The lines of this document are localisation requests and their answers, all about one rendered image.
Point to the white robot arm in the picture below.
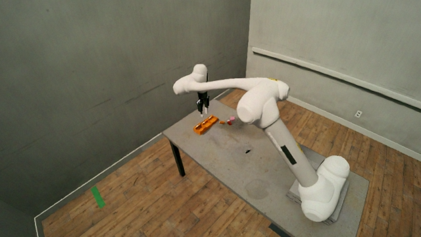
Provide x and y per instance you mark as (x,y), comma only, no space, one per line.
(258,106)

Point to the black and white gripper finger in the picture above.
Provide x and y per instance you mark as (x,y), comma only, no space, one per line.
(206,104)
(200,107)

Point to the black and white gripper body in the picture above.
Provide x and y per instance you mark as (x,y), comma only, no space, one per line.
(202,96)

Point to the orange rack of bins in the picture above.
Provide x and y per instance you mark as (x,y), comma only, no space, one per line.
(205,125)

